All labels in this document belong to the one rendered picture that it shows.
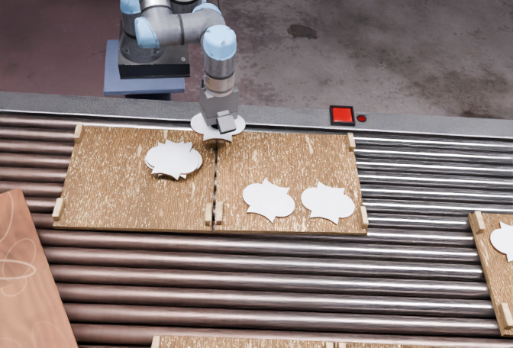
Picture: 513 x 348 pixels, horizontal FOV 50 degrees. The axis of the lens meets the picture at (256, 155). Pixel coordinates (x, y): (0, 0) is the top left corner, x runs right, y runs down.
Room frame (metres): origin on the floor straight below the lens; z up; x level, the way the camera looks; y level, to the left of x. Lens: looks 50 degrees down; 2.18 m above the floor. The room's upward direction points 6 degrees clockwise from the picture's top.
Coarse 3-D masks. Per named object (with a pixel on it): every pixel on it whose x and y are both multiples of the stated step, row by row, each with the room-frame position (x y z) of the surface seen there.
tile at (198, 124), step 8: (192, 120) 1.01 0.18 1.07; (200, 120) 1.02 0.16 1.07; (240, 120) 1.03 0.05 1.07; (192, 128) 0.99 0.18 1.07; (200, 128) 0.99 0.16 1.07; (208, 128) 0.99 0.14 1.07; (240, 128) 1.00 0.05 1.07; (208, 136) 0.96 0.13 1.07; (216, 136) 0.97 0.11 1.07; (224, 136) 0.97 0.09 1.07; (232, 136) 0.98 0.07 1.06
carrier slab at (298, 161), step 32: (224, 160) 1.00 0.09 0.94; (256, 160) 1.01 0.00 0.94; (288, 160) 1.02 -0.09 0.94; (320, 160) 1.03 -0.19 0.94; (352, 160) 1.05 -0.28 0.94; (224, 192) 0.88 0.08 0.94; (288, 192) 0.91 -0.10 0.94; (352, 192) 0.93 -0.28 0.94; (224, 224) 0.78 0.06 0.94; (256, 224) 0.79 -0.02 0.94; (288, 224) 0.80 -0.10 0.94; (320, 224) 0.81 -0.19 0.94; (352, 224) 0.82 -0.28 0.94
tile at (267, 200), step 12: (264, 180) 0.93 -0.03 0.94; (252, 192) 0.89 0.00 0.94; (264, 192) 0.89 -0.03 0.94; (276, 192) 0.90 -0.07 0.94; (252, 204) 0.85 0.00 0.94; (264, 204) 0.85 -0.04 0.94; (276, 204) 0.86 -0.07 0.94; (288, 204) 0.86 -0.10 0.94; (264, 216) 0.82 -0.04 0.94; (276, 216) 0.82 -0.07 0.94; (288, 216) 0.83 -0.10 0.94
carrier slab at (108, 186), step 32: (96, 128) 1.06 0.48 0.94; (128, 128) 1.08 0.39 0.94; (96, 160) 0.94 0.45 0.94; (128, 160) 0.96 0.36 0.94; (64, 192) 0.82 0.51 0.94; (96, 192) 0.83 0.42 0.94; (128, 192) 0.85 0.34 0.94; (160, 192) 0.86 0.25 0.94; (192, 192) 0.87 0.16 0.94; (64, 224) 0.73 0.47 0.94; (96, 224) 0.74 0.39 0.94; (128, 224) 0.75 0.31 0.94; (160, 224) 0.76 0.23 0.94; (192, 224) 0.77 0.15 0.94
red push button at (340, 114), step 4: (332, 108) 1.27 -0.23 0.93; (336, 108) 1.26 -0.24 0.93; (340, 108) 1.27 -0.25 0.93; (344, 108) 1.27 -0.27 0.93; (348, 108) 1.27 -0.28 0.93; (336, 112) 1.25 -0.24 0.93; (340, 112) 1.25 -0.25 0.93; (344, 112) 1.25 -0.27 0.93; (348, 112) 1.25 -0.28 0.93; (336, 116) 1.23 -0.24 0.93; (340, 116) 1.23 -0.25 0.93; (344, 116) 1.23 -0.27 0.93; (348, 116) 1.24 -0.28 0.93; (336, 120) 1.21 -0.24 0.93; (340, 120) 1.22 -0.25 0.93; (344, 120) 1.22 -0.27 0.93; (348, 120) 1.22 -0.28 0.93
